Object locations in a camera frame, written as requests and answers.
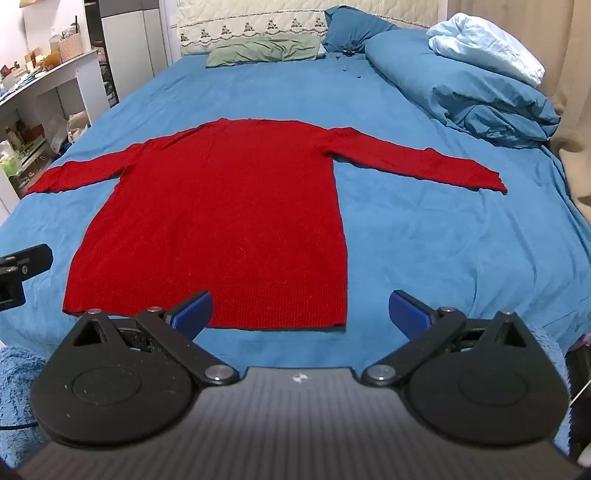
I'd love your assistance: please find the bed with blue sheet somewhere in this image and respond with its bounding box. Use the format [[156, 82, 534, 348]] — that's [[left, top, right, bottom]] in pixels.
[[0, 44, 591, 467]]

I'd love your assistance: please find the blue duvet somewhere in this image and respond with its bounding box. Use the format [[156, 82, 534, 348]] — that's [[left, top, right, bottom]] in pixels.
[[365, 30, 561, 149]]

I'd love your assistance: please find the white wardrobe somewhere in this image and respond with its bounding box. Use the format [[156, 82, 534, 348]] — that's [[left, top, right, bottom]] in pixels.
[[85, 0, 178, 109]]

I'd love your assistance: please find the cream quilted headboard cover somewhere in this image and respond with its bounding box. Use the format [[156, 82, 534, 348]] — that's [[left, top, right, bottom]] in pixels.
[[177, 0, 444, 56]]

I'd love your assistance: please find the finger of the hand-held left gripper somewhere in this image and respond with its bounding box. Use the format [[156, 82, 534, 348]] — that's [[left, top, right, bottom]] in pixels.
[[0, 276, 27, 311], [0, 244, 54, 280]]

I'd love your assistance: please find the red sweater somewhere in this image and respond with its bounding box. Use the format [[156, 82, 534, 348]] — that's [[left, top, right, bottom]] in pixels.
[[25, 117, 509, 332]]

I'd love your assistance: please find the green packet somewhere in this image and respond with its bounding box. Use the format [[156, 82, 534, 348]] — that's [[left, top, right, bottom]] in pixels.
[[0, 141, 21, 178]]

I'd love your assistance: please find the white desk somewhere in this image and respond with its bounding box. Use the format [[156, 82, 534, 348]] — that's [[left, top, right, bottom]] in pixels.
[[0, 48, 112, 217]]

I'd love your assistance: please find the wicker basket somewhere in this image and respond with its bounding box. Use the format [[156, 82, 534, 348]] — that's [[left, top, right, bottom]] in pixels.
[[58, 34, 85, 63]]

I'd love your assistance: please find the blue pillow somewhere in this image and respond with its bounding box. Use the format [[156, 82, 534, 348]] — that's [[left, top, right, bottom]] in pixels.
[[322, 6, 400, 54]]

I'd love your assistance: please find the green pillow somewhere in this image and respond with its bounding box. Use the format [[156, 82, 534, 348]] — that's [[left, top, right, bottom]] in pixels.
[[205, 32, 326, 68]]

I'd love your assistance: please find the assorted desk clutter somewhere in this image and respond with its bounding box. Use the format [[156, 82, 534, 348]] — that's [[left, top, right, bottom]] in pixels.
[[0, 25, 61, 93]]

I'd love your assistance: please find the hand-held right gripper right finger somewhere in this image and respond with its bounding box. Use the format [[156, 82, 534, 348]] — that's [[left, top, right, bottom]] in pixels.
[[361, 290, 540, 387]]

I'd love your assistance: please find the light blue quilt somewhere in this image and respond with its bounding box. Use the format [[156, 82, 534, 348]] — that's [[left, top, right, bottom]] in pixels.
[[427, 13, 546, 88]]

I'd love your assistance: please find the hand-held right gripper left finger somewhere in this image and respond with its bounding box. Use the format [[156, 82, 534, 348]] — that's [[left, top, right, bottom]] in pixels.
[[59, 290, 240, 387]]

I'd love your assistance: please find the fluffy blue blanket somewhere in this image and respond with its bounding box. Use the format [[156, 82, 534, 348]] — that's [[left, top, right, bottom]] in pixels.
[[0, 346, 47, 467]]

